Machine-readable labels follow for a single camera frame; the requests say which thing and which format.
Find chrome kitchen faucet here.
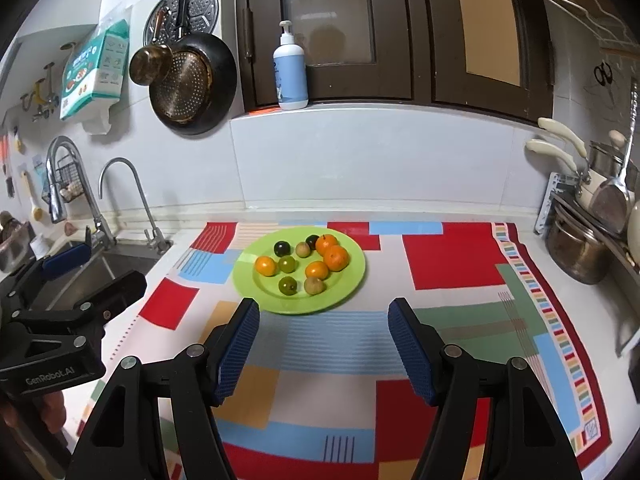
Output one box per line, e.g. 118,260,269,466
98,156,174,256

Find large orange with stem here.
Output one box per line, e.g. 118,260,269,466
323,245,350,272

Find green plate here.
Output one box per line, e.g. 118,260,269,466
232,226,367,315

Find steel kitchen sink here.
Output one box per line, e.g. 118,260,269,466
30,242,160,311

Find white dish rack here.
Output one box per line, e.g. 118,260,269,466
534,171,640,356

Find brown kiwi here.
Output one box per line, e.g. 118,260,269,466
304,276,326,296
295,242,311,258

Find blue white pump bottle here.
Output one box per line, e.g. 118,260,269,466
272,21,308,110

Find wire sponge basket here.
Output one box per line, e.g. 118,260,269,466
53,154,85,204

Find dark plum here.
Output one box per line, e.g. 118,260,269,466
305,234,319,252
273,240,292,258

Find steel pot under rack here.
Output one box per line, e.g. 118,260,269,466
544,202,613,285

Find colourful patterned table mat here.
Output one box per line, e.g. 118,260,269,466
103,222,611,479

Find bronze perforated strainer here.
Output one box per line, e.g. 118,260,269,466
129,44,212,126

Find person's left hand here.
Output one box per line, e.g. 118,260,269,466
0,389,68,436

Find green lime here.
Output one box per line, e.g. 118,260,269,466
278,276,298,296
278,256,297,274

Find hanging scissors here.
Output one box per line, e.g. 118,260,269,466
593,61,615,105

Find dark wooden window frame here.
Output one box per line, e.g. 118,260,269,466
234,0,553,123

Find round metal grill rack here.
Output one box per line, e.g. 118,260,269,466
142,0,219,46

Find cream handled saucepan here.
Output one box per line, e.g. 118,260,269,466
525,117,627,211

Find teal tissue package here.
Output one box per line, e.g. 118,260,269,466
60,18,129,134

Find steel skimmer ladle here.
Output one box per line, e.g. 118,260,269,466
591,77,639,234

